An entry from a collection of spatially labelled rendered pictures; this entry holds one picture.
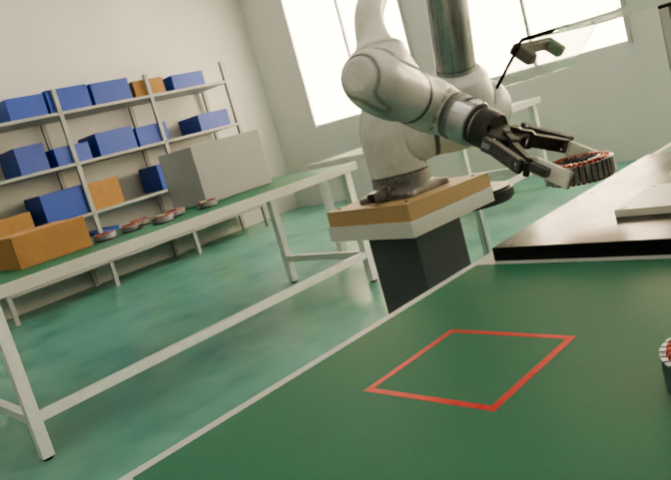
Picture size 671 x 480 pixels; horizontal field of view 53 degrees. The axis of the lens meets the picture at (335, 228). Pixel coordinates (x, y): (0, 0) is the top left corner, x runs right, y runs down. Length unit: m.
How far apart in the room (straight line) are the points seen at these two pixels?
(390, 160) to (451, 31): 0.34
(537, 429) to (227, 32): 8.53
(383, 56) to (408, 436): 0.71
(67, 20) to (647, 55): 5.70
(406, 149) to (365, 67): 0.61
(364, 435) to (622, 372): 0.23
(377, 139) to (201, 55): 7.01
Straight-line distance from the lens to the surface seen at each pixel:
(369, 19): 1.25
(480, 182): 1.78
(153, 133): 7.42
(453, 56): 1.70
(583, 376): 0.65
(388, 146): 1.70
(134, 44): 8.22
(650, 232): 0.99
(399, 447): 0.59
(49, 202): 6.86
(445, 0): 1.66
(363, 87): 1.13
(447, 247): 1.77
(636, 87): 6.22
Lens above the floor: 1.03
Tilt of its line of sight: 9 degrees down
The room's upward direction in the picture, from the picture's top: 16 degrees counter-clockwise
